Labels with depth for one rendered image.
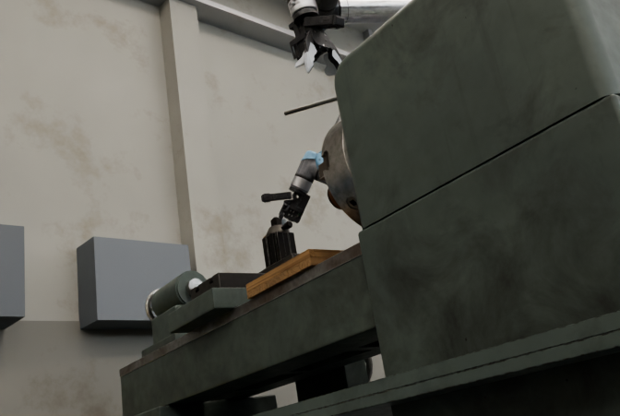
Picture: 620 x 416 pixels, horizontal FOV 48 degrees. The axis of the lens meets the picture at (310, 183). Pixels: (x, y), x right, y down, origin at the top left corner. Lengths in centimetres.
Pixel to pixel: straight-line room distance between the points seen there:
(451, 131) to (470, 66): 12
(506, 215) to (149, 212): 482
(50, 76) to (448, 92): 490
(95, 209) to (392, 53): 437
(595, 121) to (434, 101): 33
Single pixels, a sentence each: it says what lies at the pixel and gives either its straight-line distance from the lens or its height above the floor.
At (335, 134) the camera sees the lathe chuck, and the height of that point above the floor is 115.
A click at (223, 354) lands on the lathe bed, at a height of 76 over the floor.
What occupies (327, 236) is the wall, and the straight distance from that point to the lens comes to 700.
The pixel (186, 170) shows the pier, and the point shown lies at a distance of 595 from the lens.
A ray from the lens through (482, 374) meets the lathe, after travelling 110.
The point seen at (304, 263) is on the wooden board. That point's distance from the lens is 165.
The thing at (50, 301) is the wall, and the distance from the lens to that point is 522.
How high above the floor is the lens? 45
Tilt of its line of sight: 21 degrees up
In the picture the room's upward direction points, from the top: 10 degrees counter-clockwise
